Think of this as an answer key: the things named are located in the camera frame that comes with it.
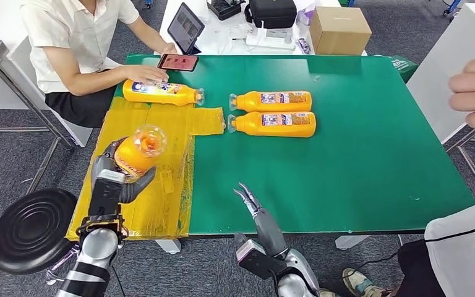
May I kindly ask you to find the black round stool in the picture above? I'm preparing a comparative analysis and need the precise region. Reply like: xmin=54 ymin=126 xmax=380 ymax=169
xmin=0 ymin=188 xmax=79 ymax=288

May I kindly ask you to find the brown cardboard box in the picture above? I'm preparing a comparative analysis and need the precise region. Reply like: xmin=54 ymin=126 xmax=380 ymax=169
xmin=309 ymin=6 xmax=373 ymax=56

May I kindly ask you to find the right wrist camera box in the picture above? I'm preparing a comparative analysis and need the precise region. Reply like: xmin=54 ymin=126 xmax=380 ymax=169
xmin=235 ymin=233 xmax=288 ymax=280

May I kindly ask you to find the white side table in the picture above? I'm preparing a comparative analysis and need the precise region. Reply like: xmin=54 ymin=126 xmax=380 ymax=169
xmin=405 ymin=3 xmax=475 ymax=197

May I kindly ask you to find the white desk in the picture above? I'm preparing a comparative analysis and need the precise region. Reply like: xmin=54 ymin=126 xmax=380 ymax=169
xmin=158 ymin=0 xmax=367 ymax=56

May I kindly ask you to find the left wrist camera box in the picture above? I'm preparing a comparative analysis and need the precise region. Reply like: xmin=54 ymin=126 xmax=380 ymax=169
xmin=88 ymin=169 xmax=126 ymax=218

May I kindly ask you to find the black cable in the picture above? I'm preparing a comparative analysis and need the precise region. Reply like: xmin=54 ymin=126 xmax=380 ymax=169
xmin=356 ymin=219 xmax=475 ymax=273

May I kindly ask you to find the person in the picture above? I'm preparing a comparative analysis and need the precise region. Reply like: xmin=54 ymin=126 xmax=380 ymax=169
xmin=319 ymin=190 xmax=475 ymax=297
xmin=20 ymin=0 xmax=178 ymax=129

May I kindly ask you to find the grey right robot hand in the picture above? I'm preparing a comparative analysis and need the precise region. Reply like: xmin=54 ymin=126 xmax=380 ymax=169
xmin=233 ymin=182 xmax=291 ymax=258

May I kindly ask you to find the orange detergent bottle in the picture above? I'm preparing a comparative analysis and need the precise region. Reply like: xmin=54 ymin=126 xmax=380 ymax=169
xmin=113 ymin=124 xmax=168 ymax=178
xmin=226 ymin=111 xmax=317 ymax=139
xmin=228 ymin=90 xmax=313 ymax=113
xmin=122 ymin=79 xmax=205 ymax=107

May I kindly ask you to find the person's right hand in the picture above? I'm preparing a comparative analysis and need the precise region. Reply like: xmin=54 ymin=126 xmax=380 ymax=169
xmin=124 ymin=64 xmax=169 ymax=84

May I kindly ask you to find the green bag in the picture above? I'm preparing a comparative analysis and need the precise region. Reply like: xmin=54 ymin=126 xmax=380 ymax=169
xmin=374 ymin=55 xmax=419 ymax=84

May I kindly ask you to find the purple packet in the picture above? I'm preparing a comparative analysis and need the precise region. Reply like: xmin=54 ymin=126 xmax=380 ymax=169
xmin=296 ymin=4 xmax=317 ymax=25

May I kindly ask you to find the white table foot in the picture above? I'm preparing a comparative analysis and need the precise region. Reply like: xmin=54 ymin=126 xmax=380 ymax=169
xmin=335 ymin=235 xmax=372 ymax=251
xmin=155 ymin=239 xmax=182 ymax=256

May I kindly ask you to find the black zipped case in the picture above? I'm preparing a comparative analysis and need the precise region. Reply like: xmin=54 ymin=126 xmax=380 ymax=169
xmin=244 ymin=0 xmax=297 ymax=30

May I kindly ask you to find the person's left hand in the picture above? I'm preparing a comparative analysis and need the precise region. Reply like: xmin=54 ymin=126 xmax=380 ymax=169
xmin=155 ymin=41 xmax=178 ymax=56

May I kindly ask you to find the black smartphone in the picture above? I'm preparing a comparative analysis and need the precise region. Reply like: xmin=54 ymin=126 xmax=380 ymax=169
xmin=157 ymin=53 xmax=200 ymax=72

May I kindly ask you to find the white power strip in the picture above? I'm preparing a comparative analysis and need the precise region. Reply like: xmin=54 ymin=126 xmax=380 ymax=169
xmin=246 ymin=28 xmax=296 ymax=51

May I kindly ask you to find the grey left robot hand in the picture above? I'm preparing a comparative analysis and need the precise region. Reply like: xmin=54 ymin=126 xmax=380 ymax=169
xmin=90 ymin=137 xmax=156 ymax=205

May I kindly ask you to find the black plastic tray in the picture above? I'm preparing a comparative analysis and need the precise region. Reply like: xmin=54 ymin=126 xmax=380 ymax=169
xmin=207 ymin=0 xmax=247 ymax=21

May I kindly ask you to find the yellow taped cardboard mat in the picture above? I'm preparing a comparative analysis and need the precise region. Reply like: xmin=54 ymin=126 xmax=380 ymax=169
xmin=65 ymin=96 xmax=226 ymax=242

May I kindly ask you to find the blue wheeled frame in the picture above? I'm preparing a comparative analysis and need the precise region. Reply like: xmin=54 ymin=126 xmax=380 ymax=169
xmin=442 ymin=0 xmax=464 ymax=17

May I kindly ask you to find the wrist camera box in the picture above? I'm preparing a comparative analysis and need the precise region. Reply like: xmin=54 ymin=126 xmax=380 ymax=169
xmin=88 ymin=169 xmax=126 ymax=218
xmin=235 ymin=233 xmax=288 ymax=280

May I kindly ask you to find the black tablet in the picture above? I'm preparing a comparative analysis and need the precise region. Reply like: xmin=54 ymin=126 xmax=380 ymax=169
xmin=166 ymin=2 xmax=205 ymax=55

